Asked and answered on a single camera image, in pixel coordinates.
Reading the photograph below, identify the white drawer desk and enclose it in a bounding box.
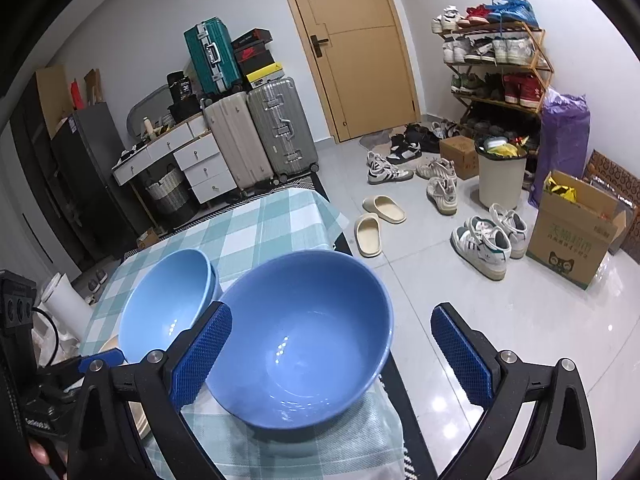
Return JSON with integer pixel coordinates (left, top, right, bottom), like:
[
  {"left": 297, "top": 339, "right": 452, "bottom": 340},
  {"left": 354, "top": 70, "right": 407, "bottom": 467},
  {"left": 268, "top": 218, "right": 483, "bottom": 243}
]
[{"left": 112, "top": 114, "right": 238, "bottom": 204}]

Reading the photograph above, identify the woven laundry basket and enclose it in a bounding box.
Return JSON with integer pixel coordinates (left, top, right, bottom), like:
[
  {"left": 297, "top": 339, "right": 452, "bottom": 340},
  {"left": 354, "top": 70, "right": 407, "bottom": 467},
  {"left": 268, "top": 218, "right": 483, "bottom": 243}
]
[{"left": 145, "top": 165, "right": 198, "bottom": 229}]

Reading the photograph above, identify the wooden door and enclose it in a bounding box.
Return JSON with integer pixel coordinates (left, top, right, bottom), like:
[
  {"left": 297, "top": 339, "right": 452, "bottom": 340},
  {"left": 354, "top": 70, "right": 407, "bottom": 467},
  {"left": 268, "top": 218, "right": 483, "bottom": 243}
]
[{"left": 288, "top": 0, "right": 420, "bottom": 142}]

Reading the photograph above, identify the silver suitcase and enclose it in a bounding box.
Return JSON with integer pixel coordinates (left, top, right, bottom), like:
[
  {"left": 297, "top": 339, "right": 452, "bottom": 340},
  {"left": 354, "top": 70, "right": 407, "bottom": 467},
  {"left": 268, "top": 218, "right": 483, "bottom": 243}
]
[{"left": 247, "top": 77, "right": 319, "bottom": 182}]

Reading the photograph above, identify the beige slipper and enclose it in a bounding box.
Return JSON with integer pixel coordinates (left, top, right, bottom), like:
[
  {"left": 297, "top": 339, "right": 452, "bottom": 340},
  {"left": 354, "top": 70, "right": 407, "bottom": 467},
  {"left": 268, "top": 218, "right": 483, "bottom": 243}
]
[
  {"left": 354, "top": 212, "right": 382, "bottom": 258},
  {"left": 362, "top": 195, "right": 407, "bottom": 224}
]

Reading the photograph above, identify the purple bag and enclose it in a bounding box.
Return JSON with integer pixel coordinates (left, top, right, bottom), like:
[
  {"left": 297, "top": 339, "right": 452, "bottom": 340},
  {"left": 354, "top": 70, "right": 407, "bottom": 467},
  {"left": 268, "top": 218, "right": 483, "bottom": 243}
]
[{"left": 528, "top": 87, "right": 590, "bottom": 207}]

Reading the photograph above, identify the white green sneaker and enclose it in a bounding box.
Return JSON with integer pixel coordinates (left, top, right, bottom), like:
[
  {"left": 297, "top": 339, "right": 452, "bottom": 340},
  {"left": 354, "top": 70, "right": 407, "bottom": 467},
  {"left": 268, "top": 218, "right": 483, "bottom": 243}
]
[
  {"left": 489, "top": 203, "right": 528, "bottom": 259},
  {"left": 450, "top": 216, "right": 512, "bottom": 281}
]

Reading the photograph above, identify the left hand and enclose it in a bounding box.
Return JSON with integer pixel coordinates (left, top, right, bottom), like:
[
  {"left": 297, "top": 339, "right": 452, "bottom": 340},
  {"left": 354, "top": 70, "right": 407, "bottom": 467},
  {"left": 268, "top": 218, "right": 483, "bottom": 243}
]
[{"left": 28, "top": 439, "right": 67, "bottom": 468}]

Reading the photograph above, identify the wooden shoe rack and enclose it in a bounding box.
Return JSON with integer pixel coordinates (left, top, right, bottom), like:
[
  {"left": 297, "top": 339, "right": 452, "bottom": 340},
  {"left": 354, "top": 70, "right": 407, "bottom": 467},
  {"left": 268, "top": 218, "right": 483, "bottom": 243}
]
[{"left": 431, "top": 0, "right": 554, "bottom": 157}]

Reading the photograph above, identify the beige suitcase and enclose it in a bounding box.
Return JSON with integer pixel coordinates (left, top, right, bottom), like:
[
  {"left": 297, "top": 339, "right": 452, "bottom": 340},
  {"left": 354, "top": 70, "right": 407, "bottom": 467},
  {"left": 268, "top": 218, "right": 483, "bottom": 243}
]
[{"left": 204, "top": 92, "right": 274, "bottom": 191}]

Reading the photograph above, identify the large cardboard box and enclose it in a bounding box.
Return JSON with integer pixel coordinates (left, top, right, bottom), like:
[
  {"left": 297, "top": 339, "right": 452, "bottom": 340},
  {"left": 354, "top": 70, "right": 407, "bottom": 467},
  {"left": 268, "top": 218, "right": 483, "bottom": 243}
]
[{"left": 526, "top": 170, "right": 617, "bottom": 289}]

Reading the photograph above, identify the brown cardboard box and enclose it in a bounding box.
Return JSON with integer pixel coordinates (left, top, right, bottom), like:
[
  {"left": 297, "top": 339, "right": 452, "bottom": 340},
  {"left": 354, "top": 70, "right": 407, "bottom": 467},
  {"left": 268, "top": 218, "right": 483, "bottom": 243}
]
[{"left": 439, "top": 136, "right": 478, "bottom": 180}]

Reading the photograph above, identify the green suitcase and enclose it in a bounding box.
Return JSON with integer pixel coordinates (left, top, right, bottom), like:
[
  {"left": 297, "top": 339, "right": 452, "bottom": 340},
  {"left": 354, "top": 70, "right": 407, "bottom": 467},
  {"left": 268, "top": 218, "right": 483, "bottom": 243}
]
[{"left": 183, "top": 16, "right": 243, "bottom": 96}]

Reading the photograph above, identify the white trash bin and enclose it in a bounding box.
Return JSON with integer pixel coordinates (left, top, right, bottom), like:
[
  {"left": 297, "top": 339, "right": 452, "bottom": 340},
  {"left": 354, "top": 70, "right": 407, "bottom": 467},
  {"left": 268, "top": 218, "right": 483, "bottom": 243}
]
[{"left": 475, "top": 136, "right": 527, "bottom": 209}]

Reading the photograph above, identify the black cable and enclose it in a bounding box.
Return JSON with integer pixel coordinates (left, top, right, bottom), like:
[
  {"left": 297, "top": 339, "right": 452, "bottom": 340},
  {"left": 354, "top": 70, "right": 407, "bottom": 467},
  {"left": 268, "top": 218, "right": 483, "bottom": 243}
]
[{"left": 30, "top": 306, "right": 64, "bottom": 369}]

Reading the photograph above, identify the blue bowl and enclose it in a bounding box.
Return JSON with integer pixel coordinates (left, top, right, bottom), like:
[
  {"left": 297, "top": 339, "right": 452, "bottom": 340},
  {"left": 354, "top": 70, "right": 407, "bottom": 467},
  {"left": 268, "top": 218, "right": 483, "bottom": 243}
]
[
  {"left": 118, "top": 248, "right": 221, "bottom": 364},
  {"left": 206, "top": 249, "right": 394, "bottom": 430}
]

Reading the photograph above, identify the black cabinet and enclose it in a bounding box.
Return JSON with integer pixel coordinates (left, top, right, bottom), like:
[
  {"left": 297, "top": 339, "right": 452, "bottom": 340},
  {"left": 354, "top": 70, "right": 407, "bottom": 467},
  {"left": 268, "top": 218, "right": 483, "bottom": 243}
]
[{"left": 10, "top": 103, "right": 152, "bottom": 271}]

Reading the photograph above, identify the stacked blue bowl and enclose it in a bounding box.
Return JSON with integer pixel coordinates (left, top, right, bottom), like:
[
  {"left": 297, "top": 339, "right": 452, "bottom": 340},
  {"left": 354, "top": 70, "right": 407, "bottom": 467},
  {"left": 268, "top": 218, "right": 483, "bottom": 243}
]
[{"left": 118, "top": 248, "right": 221, "bottom": 364}]

